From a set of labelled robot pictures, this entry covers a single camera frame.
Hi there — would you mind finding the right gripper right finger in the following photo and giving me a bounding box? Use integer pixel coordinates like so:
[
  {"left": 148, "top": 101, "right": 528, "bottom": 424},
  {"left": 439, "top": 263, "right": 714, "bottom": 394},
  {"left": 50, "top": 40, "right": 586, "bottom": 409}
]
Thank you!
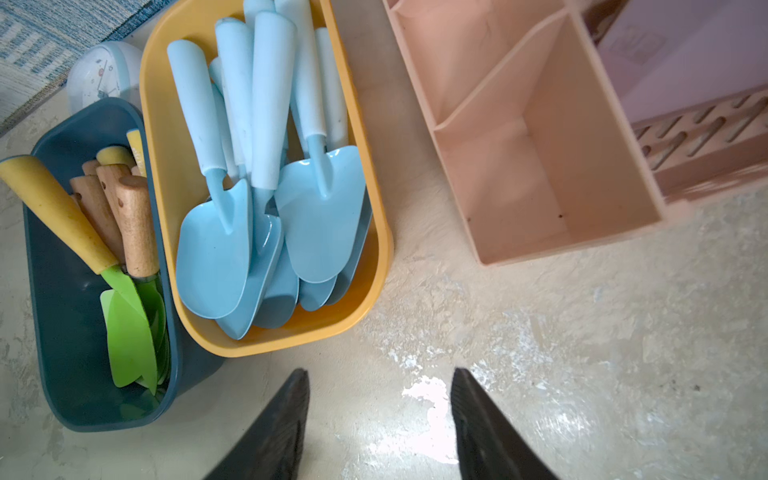
[{"left": 450, "top": 368, "right": 556, "bottom": 479}]

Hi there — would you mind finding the small white alarm clock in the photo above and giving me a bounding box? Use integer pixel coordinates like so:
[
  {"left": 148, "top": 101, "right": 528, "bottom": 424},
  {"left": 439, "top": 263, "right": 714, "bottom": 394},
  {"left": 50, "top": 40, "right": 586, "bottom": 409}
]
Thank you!
[{"left": 66, "top": 41, "right": 142, "bottom": 114}]

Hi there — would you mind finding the pink file folder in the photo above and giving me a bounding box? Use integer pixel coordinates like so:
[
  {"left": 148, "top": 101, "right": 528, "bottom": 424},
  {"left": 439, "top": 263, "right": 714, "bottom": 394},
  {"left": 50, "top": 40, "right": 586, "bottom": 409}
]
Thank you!
[{"left": 597, "top": 0, "right": 767, "bottom": 124}]

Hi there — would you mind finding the yellow storage box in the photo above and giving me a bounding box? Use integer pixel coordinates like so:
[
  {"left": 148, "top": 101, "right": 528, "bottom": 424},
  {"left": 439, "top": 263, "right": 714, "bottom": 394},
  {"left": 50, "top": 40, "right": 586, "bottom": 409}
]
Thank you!
[{"left": 139, "top": 0, "right": 395, "bottom": 359}]

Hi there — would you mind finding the blue shovel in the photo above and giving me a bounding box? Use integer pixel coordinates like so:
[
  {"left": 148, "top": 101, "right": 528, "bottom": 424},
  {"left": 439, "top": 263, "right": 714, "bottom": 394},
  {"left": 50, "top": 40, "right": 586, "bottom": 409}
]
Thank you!
[
  {"left": 299, "top": 27, "right": 349, "bottom": 312},
  {"left": 252, "top": 245, "right": 300, "bottom": 329},
  {"left": 215, "top": 17, "right": 254, "bottom": 182},
  {"left": 217, "top": 10, "right": 298, "bottom": 340},
  {"left": 326, "top": 192, "right": 372, "bottom": 305},
  {"left": 209, "top": 57, "right": 239, "bottom": 183},
  {"left": 167, "top": 39, "right": 253, "bottom": 319},
  {"left": 274, "top": 1, "right": 366, "bottom": 283}
]

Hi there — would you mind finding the pink plastic file organizer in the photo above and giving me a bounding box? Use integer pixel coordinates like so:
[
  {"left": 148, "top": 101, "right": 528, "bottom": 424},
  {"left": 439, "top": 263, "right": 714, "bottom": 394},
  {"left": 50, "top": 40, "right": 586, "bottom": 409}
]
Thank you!
[{"left": 385, "top": 1, "right": 767, "bottom": 266}]

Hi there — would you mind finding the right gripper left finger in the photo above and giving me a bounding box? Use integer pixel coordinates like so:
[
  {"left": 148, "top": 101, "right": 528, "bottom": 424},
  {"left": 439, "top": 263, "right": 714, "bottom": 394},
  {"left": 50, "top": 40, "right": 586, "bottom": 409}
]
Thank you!
[{"left": 206, "top": 368, "right": 310, "bottom": 479}]

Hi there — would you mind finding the dark teal storage box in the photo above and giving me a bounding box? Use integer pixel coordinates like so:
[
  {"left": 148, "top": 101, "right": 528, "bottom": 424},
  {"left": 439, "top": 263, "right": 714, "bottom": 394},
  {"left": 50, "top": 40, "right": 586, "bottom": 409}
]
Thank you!
[{"left": 23, "top": 97, "right": 225, "bottom": 432}]

